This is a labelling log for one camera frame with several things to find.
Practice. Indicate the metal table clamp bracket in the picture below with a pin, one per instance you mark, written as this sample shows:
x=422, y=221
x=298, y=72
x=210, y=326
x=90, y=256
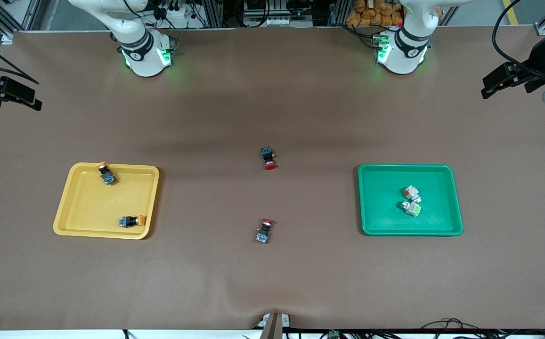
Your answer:
x=274, y=327

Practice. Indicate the brown table cover mat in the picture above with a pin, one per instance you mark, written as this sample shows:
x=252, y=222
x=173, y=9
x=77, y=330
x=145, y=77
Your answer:
x=272, y=282

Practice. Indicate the yellow cap push button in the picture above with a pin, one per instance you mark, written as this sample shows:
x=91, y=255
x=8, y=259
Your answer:
x=141, y=220
x=107, y=177

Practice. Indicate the red cap push button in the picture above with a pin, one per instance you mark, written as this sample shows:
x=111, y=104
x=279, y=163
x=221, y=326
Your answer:
x=266, y=153
x=264, y=231

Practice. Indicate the green plastic tray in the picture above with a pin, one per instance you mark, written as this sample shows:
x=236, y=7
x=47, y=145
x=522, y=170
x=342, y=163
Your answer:
x=385, y=216

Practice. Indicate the small green connector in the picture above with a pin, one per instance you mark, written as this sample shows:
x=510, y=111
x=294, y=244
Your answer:
x=333, y=335

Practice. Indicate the white terminal strip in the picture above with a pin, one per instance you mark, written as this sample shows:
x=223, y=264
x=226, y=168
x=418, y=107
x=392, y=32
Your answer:
x=272, y=21

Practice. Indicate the white power strip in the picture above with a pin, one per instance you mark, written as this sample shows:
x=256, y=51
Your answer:
x=178, y=14

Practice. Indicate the aluminium frame post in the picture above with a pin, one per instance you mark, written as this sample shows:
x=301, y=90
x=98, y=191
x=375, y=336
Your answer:
x=212, y=14
x=338, y=12

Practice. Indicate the white push button green cap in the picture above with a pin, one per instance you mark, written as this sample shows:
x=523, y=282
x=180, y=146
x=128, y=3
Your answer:
x=412, y=209

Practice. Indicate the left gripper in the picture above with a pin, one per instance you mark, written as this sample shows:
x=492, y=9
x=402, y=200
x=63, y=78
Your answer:
x=532, y=78

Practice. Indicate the white push button orange part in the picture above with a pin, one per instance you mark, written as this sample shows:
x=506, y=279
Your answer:
x=411, y=192

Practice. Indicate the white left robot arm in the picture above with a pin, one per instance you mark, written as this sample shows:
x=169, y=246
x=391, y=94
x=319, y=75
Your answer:
x=404, y=52

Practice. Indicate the yellow plastic tray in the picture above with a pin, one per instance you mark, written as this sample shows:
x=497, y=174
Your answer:
x=93, y=207

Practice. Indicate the orange knobbly objects pile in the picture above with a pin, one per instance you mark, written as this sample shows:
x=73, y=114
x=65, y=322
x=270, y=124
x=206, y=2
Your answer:
x=371, y=16

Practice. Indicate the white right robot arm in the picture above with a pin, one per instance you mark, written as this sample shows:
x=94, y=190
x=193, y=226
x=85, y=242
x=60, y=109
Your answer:
x=140, y=56

